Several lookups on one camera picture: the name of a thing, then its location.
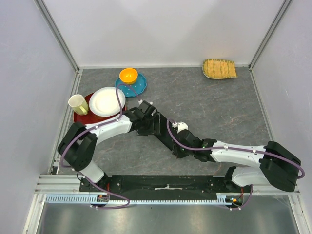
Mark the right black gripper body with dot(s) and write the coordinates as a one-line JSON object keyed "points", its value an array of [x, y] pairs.
{"points": [[180, 152]]}

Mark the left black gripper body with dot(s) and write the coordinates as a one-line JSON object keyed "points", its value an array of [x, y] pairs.
{"points": [[147, 126]]}

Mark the black zipper tool case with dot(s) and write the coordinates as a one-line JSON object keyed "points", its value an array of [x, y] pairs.
{"points": [[165, 138]]}

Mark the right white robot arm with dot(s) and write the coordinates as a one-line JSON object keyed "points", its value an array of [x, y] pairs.
{"points": [[270, 164]]}

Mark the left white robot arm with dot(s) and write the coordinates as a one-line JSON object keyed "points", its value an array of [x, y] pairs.
{"points": [[78, 146]]}

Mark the teal dotted plate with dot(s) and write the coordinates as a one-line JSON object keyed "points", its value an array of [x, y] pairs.
{"points": [[137, 88]]}

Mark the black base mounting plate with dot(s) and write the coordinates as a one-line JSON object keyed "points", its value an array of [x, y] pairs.
{"points": [[170, 187]]}

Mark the white paper plate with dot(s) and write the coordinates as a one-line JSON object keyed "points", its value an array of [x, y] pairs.
{"points": [[104, 101]]}

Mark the orange bowl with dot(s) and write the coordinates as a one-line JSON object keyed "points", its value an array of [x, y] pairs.
{"points": [[128, 75]]}

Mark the red round plate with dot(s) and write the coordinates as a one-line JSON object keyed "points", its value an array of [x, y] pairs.
{"points": [[90, 118]]}

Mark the cream yellow mug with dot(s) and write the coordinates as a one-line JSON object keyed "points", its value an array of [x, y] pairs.
{"points": [[79, 105]]}

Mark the woven bamboo basket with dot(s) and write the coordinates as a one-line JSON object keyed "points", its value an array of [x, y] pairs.
{"points": [[214, 68]]}

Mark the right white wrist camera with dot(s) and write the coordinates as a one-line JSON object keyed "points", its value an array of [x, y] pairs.
{"points": [[180, 126]]}

